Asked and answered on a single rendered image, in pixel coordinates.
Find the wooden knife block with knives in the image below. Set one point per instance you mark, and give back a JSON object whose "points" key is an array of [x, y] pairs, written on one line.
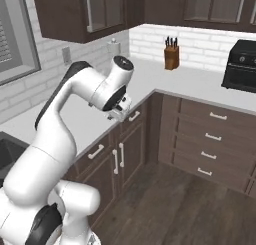
{"points": [[172, 57]]}

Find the white paper towel holder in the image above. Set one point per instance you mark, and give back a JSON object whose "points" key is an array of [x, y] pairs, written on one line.
{"points": [[113, 47]]}

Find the dark sink basin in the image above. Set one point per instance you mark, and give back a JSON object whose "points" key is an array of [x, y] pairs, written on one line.
{"points": [[10, 152]]}

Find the grey wall outlet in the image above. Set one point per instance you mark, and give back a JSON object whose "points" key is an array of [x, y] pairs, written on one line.
{"points": [[66, 55]]}

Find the dark wood drawer front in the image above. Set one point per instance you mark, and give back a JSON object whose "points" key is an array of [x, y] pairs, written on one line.
{"points": [[136, 122], [193, 130], [190, 149], [100, 162], [186, 165], [196, 110]]}

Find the dark wood cupboard door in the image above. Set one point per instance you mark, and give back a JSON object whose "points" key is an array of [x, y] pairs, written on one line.
{"points": [[133, 155], [101, 185]]}

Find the black toaster oven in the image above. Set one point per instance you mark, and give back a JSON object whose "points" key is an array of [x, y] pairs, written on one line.
{"points": [[241, 69]]}

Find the grey framed window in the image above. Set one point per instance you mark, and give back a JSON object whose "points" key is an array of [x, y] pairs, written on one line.
{"points": [[13, 32]]}

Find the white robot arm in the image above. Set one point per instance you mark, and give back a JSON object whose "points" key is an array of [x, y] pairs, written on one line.
{"points": [[50, 162]]}

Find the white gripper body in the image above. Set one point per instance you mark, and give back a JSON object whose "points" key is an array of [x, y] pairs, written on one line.
{"points": [[118, 115]]}

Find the dark wood wall cupboard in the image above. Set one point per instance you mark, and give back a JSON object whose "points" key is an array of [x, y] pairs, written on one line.
{"points": [[66, 12], [200, 5]]}

